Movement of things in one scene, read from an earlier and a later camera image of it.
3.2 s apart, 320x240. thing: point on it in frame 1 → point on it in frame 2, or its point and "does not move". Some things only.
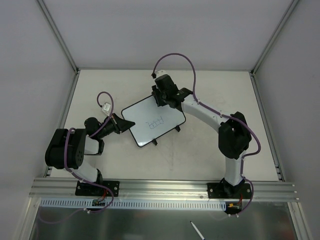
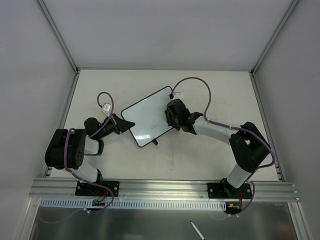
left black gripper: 116,123 does not move
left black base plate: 89,189 does not move
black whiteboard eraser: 157,95 → 170,115
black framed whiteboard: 151,120 does not move
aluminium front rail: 64,188 does not move
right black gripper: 159,97 → 169,116
